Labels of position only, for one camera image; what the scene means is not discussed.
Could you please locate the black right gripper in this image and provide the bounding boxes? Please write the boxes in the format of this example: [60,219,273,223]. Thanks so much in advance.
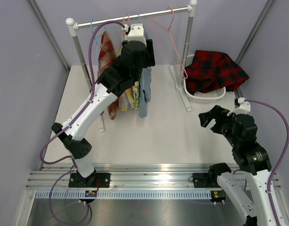
[198,105,239,147]

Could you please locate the pink wire hanger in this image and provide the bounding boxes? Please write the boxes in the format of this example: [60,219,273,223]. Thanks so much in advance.
[148,6,188,79]

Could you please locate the red black plaid skirt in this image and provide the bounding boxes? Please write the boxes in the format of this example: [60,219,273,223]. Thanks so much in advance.
[185,50,249,95]

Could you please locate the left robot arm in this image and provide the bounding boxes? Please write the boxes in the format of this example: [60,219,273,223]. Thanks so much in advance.
[52,39,155,187]

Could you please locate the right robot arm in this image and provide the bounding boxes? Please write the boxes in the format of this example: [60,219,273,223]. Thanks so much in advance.
[198,101,287,226]

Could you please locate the white plastic perforated basket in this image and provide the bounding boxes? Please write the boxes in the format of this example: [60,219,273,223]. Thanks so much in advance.
[183,68,226,104]

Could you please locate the yellow green floral garment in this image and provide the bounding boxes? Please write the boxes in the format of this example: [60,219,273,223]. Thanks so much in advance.
[131,81,140,111]

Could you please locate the light blue denim garment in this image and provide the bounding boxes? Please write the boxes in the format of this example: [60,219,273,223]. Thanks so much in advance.
[139,62,151,118]

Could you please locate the pastel tie-dye garment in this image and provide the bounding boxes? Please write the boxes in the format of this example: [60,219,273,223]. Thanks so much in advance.
[119,88,134,112]

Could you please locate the red beige checked garment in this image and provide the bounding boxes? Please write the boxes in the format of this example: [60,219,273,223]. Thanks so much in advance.
[98,31,118,120]

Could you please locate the white metal clothes rack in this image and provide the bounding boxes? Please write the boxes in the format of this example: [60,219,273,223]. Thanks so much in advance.
[65,0,198,133]

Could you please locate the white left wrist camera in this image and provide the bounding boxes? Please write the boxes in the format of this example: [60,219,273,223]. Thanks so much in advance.
[122,23,146,45]

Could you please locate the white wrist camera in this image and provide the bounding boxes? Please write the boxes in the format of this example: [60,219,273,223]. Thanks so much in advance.
[122,23,146,45]
[227,97,251,116]

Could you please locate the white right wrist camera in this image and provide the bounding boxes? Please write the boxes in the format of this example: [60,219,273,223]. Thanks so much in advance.
[227,97,251,116]

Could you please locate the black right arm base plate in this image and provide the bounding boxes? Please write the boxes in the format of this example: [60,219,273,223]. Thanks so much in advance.
[188,173,219,188]

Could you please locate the aluminium mounting rail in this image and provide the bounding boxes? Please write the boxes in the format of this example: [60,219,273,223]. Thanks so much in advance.
[25,162,281,190]

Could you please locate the white slotted cable duct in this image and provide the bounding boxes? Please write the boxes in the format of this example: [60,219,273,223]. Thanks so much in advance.
[35,190,211,200]

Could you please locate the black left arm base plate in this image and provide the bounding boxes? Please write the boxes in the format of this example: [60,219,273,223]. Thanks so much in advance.
[68,172,111,188]

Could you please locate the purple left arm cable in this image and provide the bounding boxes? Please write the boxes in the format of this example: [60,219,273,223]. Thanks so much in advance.
[39,21,126,224]

